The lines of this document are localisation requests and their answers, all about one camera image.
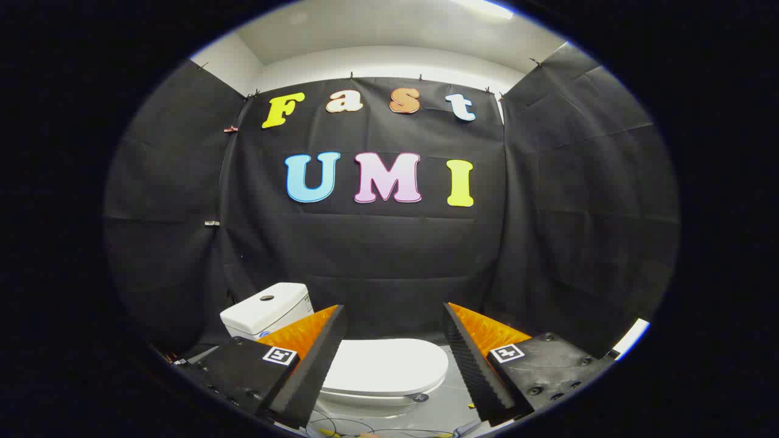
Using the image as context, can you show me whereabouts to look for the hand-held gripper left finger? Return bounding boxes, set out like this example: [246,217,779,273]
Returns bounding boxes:
[173,304,349,430]

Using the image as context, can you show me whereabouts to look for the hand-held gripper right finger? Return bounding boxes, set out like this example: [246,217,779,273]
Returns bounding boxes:
[443,302,615,426]

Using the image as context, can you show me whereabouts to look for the white toilet lid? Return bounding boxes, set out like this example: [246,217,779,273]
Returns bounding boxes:
[321,338,450,396]

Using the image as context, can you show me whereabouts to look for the white toilet with tank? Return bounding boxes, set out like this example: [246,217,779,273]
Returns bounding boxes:
[220,282,450,420]

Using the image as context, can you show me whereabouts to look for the black backdrop cloth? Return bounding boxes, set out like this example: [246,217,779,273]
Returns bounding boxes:
[103,43,679,361]

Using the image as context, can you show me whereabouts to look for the black floor cable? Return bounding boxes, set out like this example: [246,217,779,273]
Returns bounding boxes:
[306,409,456,438]

